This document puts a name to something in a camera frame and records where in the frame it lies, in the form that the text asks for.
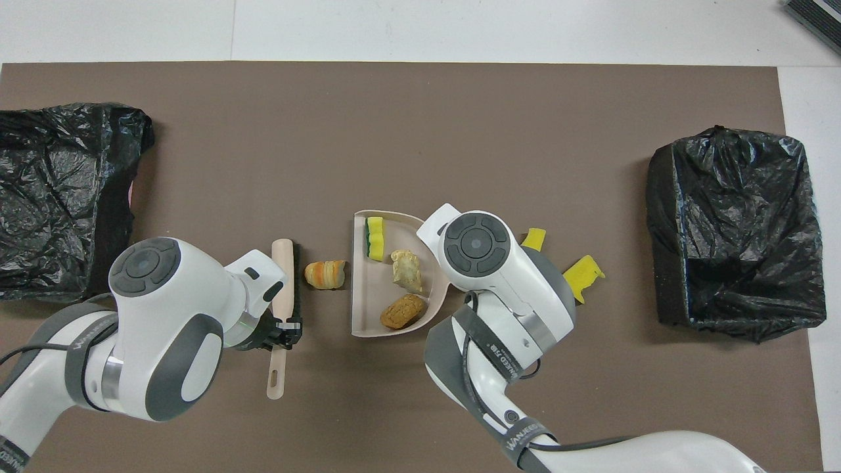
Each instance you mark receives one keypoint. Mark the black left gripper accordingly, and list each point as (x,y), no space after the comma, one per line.
(259,332)

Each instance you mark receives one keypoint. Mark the beige brush with black bristles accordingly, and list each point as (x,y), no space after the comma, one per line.
(284,276)

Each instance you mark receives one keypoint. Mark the orange striped croissant piece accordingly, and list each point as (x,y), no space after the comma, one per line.
(325,274)

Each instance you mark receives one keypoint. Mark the beige plastic dustpan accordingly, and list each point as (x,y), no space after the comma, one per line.
(365,295)

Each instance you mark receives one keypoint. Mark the brown bread roll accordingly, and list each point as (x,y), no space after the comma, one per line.
(404,311)

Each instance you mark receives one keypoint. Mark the yellow sponge with green back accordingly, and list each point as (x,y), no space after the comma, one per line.
(376,240)

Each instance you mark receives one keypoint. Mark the pale striped croissant piece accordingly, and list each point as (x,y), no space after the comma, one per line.
(407,270)

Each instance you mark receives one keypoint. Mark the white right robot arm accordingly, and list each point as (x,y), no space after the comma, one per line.
(519,282)

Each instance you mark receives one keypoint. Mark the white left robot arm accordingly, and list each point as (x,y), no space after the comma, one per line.
(197,309)

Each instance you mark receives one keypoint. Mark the black bag lined bin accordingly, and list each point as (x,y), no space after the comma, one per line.
(52,151)
(723,184)

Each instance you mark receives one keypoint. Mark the brown table mat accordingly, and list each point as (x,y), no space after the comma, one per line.
(263,98)

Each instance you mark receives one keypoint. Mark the small yellow sponge scrap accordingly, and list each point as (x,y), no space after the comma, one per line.
(535,238)

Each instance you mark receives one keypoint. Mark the notched yellow sponge scrap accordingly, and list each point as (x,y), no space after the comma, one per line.
(585,276)

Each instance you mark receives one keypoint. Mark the dark ribbed panel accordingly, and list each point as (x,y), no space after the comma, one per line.
(821,16)

